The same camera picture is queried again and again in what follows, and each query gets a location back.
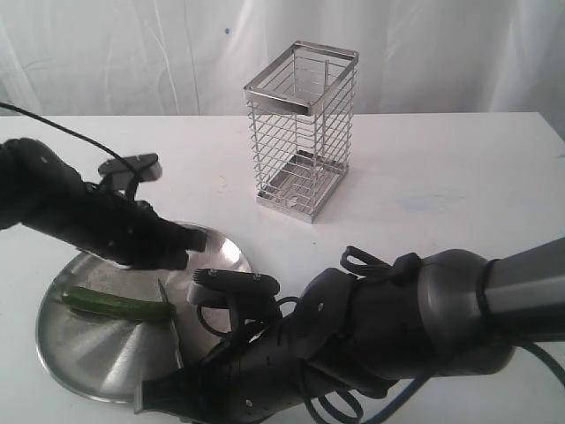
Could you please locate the black handled kitchen knife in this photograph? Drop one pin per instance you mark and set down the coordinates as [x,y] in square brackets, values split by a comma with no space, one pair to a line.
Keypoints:
[172,323]

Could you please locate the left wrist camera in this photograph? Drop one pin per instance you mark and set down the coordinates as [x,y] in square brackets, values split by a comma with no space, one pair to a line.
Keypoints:
[128,174]

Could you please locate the round stainless steel plate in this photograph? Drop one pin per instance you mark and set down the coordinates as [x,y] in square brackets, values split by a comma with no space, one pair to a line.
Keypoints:
[105,358]

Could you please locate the wire metal utensil holder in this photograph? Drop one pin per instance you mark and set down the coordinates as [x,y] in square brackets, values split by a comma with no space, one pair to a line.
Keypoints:
[300,108]

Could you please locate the white backdrop curtain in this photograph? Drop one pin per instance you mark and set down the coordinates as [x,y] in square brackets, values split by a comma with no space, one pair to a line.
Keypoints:
[194,57]

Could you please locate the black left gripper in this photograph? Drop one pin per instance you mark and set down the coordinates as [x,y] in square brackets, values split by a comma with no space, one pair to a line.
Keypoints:
[120,230]

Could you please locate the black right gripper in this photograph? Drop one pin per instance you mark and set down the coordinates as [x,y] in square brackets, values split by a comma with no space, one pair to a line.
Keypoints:
[291,363]

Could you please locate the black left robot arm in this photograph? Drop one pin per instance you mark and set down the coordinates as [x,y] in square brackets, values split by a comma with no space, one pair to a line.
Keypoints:
[43,193]

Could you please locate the green cucumber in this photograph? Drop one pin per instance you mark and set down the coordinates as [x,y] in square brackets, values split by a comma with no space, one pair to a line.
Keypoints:
[113,306]

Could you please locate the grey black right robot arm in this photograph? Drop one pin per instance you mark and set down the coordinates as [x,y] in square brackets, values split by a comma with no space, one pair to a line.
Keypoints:
[358,330]

